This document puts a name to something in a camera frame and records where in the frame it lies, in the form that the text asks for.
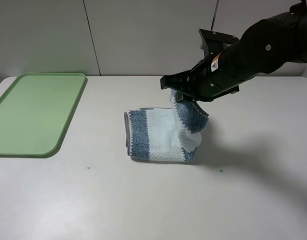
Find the blue white striped towel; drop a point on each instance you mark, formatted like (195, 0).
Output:
(157, 134)

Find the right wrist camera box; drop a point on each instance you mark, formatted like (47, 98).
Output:
(215, 42)

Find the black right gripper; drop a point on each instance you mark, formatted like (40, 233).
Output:
(213, 77)

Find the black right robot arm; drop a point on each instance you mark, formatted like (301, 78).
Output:
(270, 43)

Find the green plastic tray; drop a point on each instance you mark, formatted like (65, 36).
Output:
(35, 112)

